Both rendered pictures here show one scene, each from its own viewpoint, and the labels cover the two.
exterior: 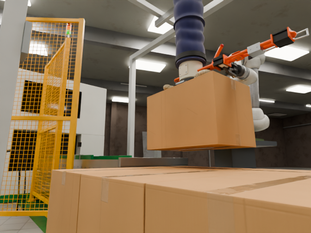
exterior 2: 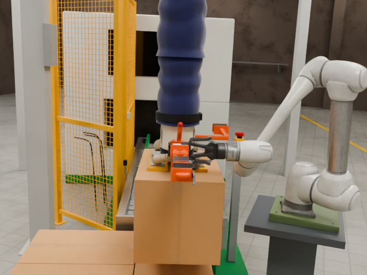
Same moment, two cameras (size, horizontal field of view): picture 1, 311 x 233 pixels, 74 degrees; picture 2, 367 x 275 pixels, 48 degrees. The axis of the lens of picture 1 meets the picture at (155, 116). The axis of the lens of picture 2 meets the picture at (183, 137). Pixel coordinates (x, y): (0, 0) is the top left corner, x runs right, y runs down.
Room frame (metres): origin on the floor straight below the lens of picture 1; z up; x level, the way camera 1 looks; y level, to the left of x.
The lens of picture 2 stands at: (-0.21, -1.52, 1.65)
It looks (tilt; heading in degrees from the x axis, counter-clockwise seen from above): 12 degrees down; 37
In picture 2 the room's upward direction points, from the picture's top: 2 degrees clockwise
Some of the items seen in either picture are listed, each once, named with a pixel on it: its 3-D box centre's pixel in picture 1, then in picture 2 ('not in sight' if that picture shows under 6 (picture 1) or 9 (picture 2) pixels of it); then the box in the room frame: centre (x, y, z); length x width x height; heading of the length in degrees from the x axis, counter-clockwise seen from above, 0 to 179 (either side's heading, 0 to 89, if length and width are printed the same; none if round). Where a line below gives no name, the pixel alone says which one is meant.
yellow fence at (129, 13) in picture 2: (48, 125); (128, 105); (2.77, 1.45, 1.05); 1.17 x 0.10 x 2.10; 40
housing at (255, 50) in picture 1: (256, 50); (181, 163); (1.05, -0.56, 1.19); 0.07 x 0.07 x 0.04; 40
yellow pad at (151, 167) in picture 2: not in sight; (158, 157); (1.34, -0.19, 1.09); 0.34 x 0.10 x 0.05; 40
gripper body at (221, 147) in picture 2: (235, 69); (214, 150); (1.31, -0.55, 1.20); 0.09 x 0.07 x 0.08; 130
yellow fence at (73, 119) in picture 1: (35, 112); (84, 116); (1.99, 1.18, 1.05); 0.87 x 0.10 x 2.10; 92
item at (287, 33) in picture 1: (282, 38); (181, 171); (0.94, -0.64, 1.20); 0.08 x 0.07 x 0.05; 40
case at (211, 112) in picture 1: (195, 119); (177, 200); (1.40, -0.28, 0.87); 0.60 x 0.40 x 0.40; 39
